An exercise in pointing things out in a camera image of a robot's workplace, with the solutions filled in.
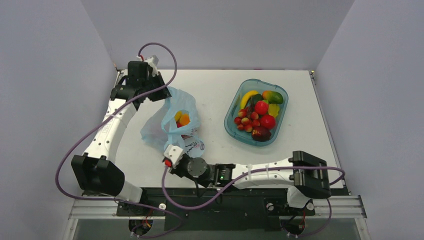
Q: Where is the light blue plastic bag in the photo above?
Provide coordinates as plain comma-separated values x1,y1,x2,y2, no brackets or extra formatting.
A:
140,87,205,158

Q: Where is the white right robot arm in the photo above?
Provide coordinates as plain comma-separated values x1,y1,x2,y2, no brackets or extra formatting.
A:
164,150,331,214

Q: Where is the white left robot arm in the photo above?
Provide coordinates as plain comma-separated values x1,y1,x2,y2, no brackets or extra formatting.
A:
71,55,165,215

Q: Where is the orange yellow fake fruit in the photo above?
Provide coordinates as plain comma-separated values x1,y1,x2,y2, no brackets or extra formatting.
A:
178,113,191,127

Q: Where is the yellow fake lemon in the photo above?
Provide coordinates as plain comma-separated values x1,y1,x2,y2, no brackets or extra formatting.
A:
174,111,183,122

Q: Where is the dark red fake fruit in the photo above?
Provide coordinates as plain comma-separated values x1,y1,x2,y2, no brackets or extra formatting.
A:
251,126,272,142

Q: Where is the fake cherry bunch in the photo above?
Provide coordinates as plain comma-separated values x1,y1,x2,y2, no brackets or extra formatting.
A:
233,108,260,133

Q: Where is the yellow fake banana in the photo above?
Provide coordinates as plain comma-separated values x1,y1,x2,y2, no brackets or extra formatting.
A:
240,90,259,109

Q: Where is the red fake apple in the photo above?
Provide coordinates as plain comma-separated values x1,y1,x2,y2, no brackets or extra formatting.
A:
259,114,276,130

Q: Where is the red fake strawberry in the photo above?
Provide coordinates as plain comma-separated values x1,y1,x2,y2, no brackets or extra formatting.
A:
254,100,269,116

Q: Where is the yellow fake starfruit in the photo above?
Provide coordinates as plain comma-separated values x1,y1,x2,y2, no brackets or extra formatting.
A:
267,103,280,119

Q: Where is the green orange fake mango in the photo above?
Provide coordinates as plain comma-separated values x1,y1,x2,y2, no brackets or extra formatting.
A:
262,90,284,105

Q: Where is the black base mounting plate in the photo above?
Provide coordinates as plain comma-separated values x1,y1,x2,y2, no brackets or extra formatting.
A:
116,188,328,234

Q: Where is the teal plastic fruit tray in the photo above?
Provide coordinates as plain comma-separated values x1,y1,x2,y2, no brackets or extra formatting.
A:
224,79,289,147

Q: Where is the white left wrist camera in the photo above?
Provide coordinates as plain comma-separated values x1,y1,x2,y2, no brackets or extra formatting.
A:
144,55,159,73

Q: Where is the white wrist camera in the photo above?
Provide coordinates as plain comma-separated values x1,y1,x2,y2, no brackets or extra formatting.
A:
144,55,159,73
163,144,184,168

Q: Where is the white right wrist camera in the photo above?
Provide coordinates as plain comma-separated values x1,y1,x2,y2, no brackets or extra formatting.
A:
163,144,184,168

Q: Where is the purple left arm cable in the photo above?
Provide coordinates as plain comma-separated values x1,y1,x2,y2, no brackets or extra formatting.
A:
54,42,178,203

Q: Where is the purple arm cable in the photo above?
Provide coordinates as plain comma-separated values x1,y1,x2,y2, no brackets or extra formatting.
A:
161,163,346,211
54,42,178,203

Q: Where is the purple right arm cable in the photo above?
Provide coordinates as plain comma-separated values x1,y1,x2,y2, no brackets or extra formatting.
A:
161,163,346,211

